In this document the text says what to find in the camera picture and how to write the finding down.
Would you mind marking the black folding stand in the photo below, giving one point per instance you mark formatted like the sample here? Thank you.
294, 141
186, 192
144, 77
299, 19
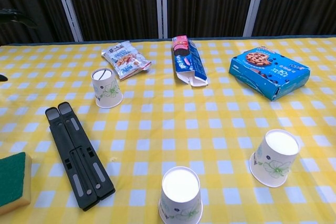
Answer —
78, 155

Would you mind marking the green yellow sponge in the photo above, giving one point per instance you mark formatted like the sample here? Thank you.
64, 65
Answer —
11, 176

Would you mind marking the yellow white checked tablecloth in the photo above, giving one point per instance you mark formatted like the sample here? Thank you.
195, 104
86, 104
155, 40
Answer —
168, 119

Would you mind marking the blue Oreo cookie box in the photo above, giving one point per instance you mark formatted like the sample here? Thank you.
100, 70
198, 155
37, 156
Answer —
186, 61

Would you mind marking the white partition post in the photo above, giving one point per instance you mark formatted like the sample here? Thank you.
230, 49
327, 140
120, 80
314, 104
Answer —
253, 6
161, 3
67, 6

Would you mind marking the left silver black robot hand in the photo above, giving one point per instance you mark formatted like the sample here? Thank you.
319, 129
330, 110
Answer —
18, 16

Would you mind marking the paper cup with black line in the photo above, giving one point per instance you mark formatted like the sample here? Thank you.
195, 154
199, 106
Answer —
107, 93

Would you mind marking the blue chocolate chip cookie box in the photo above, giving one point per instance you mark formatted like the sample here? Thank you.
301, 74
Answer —
265, 72

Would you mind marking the white floral paper cup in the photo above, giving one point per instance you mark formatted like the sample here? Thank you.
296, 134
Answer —
179, 184
275, 155

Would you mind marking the white snack bag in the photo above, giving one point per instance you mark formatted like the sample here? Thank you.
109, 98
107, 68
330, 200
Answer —
126, 61

